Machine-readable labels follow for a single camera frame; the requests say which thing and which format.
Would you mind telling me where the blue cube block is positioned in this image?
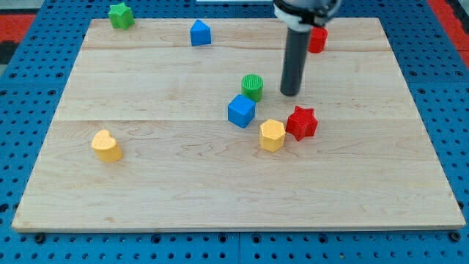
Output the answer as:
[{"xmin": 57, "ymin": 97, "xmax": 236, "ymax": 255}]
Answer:
[{"xmin": 228, "ymin": 94, "xmax": 256, "ymax": 128}]

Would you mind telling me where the green cylinder block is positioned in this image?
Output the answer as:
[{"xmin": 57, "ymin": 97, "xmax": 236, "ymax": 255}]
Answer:
[{"xmin": 241, "ymin": 74, "xmax": 264, "ymax": 103}]

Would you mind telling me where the yellow hexagon block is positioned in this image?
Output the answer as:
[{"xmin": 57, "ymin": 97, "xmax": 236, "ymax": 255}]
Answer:
[{"xmin": 259, "ymin": 119, "xmax": 286, "ymax": 152}]

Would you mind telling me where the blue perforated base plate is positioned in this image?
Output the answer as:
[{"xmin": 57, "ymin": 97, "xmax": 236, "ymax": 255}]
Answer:
[{"xmin": 1, "ymin": 1, "xmax": 468, "ymax": 263}]

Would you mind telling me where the green star block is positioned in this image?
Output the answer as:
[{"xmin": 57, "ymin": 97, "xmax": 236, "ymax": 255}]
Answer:
[{"xmin": 108, "ymin": 2, "xmax": 135, "ymax": 29}]

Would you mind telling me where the blue triangle block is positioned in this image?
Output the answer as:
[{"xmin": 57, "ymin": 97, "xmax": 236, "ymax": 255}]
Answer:
[{"xmin": 190, "ymin": 19, "xmax": 212, "ymax": 46}]

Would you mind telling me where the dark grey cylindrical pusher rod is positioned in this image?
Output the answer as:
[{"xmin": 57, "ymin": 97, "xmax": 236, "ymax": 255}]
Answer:
[{"xmin": 280, "ymin": 29, "xmax": 311, "ymax": 96}]

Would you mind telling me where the light wooden board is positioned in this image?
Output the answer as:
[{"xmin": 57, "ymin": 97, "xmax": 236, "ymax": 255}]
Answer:
[{"xmin": 12, "ymin": 18, "xmax": 465, "ymax": 233}]

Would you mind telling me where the red cylinder block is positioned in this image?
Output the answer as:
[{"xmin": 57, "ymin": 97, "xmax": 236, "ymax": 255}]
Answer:
[{"xmin": 308, "ymin": 27, "xmax": 328, "ymax": 54}]

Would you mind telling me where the yellow heart block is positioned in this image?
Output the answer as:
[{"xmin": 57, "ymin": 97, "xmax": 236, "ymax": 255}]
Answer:
[{"xmin": 92, "ymin": 130, "xmax": 123, "ymax": 163}]

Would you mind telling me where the red star block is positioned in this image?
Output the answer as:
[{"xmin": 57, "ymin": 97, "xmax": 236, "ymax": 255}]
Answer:
[{"xmin": 286, "ymin": 106, "xmax": 318, "ymax": 142}]

